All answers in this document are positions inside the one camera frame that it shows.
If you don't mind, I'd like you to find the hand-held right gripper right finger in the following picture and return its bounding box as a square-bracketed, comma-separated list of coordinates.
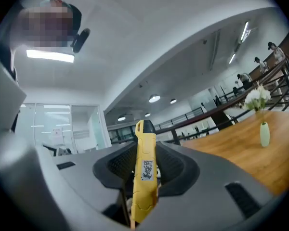
[137, 141, 275, 231]

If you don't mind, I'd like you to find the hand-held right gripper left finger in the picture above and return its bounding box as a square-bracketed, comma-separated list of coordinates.
[36, 141, 136, 231]

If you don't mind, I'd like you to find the yellow utility knife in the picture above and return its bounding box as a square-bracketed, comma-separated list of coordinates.
[130, 119, 158, 230]

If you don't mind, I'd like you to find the wooden table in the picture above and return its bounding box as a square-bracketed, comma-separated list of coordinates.
[180, 109, 289, 197]

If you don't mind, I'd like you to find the glass office partition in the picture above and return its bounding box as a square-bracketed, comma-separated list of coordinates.
[15, 103, 112, 154]

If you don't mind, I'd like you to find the white paper notice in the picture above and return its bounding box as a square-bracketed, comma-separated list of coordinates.
[51, 127, 64, 144]

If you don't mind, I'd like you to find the pale green vase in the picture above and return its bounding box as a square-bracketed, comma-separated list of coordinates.
[260, 121, 271, 148]

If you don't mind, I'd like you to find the white flower bouquet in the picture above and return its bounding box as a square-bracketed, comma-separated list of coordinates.
[242, 81, 272, 125]

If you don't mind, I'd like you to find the person's grey shirt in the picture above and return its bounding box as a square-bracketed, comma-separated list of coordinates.
[0, 44, 27, 132]

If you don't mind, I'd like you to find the rectangular ceiling light panel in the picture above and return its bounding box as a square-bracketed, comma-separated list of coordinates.
[26, 49, 75, 64]

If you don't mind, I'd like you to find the person's head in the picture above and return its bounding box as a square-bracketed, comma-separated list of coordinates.
[18, 0, 83, 50]

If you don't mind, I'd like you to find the black head-worn camera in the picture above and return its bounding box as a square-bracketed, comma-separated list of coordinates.
[71, 27, 91, 54]

